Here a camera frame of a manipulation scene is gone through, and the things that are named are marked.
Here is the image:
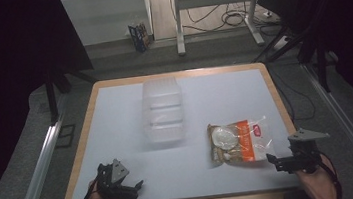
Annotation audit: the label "black tripod stand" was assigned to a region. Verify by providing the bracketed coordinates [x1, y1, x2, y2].
[41, 60, 102, 126]

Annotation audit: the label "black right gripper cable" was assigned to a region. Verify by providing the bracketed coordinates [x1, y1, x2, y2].
[317, 148, 345, 199]

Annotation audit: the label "black floor cables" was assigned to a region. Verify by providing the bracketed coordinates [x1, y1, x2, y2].
[179, 0, 262, 36]

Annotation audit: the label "clear orange snack packet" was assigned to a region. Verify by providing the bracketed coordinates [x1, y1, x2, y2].
[205, 114, 277, 168]

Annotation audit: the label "white power strip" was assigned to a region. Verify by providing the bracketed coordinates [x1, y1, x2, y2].
[261, 8, 282, 25]

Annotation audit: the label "aluminium floor rail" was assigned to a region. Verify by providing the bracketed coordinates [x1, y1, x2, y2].
[300, 57, 353, 199]
[0, 93, 80, 199]

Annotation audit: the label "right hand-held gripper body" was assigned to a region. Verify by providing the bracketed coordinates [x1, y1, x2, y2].
[278, 124, 336, 178]

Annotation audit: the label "black curtain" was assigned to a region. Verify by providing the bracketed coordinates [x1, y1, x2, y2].
[257, 0, 353, 137]
[0, 0, 109, 199]

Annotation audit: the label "blue packet bag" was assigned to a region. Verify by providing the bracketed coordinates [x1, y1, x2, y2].
[126, 14, 154, 55]

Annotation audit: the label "black metal stand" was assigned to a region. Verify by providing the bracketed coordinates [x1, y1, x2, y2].
[247, 18, 339, 102]

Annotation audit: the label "thin black floor cable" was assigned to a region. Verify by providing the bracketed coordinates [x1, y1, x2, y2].
[271, 63, 318, 124]

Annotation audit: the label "clear plastic container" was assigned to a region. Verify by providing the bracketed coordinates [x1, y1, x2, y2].
[137, 75, 189, 146]

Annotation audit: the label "person's right hand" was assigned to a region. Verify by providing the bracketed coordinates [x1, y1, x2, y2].
[292, 154, 340, 199]

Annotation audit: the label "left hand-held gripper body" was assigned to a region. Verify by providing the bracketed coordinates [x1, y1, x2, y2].
[94, 156, 135, 199]

